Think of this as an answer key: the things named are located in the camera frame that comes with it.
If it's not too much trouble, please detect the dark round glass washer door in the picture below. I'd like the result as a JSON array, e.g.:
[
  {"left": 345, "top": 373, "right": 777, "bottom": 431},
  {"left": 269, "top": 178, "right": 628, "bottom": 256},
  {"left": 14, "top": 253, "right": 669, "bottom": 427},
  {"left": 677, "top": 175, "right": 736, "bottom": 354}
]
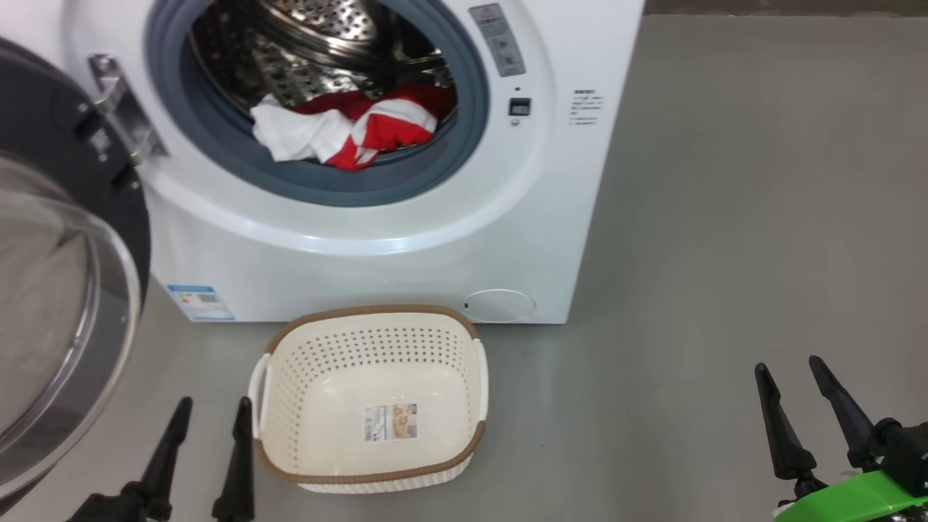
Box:
[{"left": 0, "top": 36, "right": 152, "bottom": 508}]

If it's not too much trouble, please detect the printed paper label sticker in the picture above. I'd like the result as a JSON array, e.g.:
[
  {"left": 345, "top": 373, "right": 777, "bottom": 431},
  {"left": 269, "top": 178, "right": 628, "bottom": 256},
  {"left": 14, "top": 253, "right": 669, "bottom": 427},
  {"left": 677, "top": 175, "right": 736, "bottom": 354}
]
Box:
[{"left": 363, "top": 403, "right": 418, "bottom": 442}]

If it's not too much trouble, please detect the grey warning label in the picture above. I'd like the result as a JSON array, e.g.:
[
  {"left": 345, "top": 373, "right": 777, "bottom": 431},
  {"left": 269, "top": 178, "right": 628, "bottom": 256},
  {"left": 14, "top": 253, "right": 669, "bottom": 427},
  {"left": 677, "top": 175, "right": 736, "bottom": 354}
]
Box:
[{"left": 468, "top": 3, "right": 526, "bottom": 78}]

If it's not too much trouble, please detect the chrome door hinge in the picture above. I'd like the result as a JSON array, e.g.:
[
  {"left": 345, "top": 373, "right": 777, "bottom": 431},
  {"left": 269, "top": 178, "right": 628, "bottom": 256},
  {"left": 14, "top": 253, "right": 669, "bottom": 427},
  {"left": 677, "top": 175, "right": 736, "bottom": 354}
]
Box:
[{"left": 87, "top": 54, "right": 169, "bottom": 166}]

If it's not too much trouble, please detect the cream perforated laundry basket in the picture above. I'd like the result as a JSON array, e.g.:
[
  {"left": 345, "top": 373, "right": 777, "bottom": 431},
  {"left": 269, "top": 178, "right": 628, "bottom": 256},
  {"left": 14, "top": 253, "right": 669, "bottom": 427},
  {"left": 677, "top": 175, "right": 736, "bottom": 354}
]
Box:
[{"left": 248, "top": 304, "right": 489, "bottom": 494}]

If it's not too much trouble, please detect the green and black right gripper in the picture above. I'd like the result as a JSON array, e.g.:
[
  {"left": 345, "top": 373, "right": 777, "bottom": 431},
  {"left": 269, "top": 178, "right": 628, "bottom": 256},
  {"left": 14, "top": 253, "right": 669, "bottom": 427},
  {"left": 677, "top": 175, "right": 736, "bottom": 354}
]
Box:
[{"left": 754, "top": 355, "right": 928, "bottom": 522}]

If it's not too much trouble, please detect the stainless steel washer drum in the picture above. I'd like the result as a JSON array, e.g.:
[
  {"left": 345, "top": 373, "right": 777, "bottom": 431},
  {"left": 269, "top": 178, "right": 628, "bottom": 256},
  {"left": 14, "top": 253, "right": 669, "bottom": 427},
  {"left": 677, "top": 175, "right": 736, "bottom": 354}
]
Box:
[{"left": 190, "top": 0, "right": 459, "bottom": 120}]

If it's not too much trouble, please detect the red and white garment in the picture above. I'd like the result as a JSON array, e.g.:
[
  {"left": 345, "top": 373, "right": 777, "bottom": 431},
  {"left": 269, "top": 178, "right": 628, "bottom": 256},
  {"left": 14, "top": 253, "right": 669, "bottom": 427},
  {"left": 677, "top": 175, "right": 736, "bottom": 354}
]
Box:
[{"left": 250, "top": 82, "right": 457, "bottom": 171}]

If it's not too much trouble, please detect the blue energy label sticker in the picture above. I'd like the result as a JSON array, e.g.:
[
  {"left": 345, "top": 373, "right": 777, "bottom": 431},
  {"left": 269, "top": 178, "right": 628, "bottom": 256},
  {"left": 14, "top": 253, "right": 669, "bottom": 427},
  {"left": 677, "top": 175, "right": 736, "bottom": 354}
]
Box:
[{"left": 166, "top": 283, "right": 236, "bottom": 322}]

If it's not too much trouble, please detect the round white filter cover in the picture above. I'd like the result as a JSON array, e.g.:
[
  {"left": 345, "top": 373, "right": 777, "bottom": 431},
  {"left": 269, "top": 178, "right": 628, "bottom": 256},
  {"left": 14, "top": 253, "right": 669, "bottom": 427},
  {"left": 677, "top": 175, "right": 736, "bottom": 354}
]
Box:
[{"left": 464, "top": 289, "right": 537, "bottom": 323}]

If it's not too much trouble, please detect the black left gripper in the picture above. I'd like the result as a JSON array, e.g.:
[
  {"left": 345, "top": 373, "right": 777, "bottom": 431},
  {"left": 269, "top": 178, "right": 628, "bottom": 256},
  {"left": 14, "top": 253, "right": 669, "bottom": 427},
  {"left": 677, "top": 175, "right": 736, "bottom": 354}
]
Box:
[{"left": 69, "top": 397, "right": 256, "bottom": 522}]

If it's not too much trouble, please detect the grey rubber door gasket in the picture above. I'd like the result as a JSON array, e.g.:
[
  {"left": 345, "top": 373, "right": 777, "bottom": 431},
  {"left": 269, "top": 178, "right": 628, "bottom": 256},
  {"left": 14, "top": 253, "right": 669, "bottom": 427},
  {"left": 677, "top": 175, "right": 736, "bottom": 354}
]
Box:
[{"left": 145, "top": 0, "right": 491, "bottom": 208}]

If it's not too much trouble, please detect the white front-load washing machine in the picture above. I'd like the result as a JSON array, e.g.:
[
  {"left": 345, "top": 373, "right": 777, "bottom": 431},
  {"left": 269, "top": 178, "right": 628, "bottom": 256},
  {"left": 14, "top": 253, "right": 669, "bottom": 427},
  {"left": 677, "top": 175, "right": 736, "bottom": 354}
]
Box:
[{"left": 62, "top": 0, "right": 646, "bottom": 325}]

